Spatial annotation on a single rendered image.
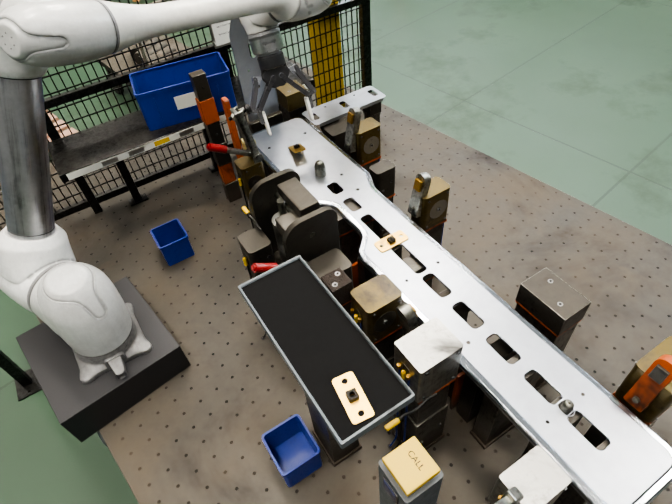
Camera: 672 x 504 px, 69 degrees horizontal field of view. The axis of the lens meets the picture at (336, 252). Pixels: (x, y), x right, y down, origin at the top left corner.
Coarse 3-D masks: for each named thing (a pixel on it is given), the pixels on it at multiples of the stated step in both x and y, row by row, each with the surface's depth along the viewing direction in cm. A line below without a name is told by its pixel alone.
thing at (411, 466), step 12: (408, 444) 71; (420, 444) 71; (396, 456) 70; (408, 456) 70; (420, 456) 70; (396, 468) 69; (408, 468) 69; (420, 468) 68; (432, 468) 68; (396, 480) 68; (408, 480) 68; (420, 480) 67; (408, 492) 66
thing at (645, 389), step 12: (660, 360) 83; (648, 372) 85; (660, 372) 83; (636, 384) 88; (648, 384) 86; (660, 384) 84; (624, 396) 91; (636, 396) 89; (648, 396) 87; (636, 408) 89
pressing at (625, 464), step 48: (288, 144) 153; (432, 240) 121; (480, 288) 109; (480, 336) 101; (528, 336) 100; (480, 384) 93; (528, 384) 93; (576, 384) 92; (528, 432) 86; (576, 432) 86; (624, 432) 85; (576, 480) 80; (624, 480) 80
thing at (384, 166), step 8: (384, 160) 145; (376, 168) 143; (384, 168) 143; (392, 168) 143; (376, 176) 142; (384, 176) 143; (392, 176) 145; (376, 184) 144; (384, 184) 145; (392, 184) 147; (384, 192) 147; (392, 192) 150; (392, 200) 155; (376, 224) 158; (376, 232) 161; (384, 232) 160
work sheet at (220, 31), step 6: (216, 24) 166; (222, 24) 167; (228, 24) 168; (210, 30) 166; (216, 30) 167; (222, 30) 168; (228, 30) 169; (216, 36) 168; (222, 36) 169; (228, 36) 171; (216, 42) 170; (222, 42) 171; (228, 42) 172; (216, 48) 171
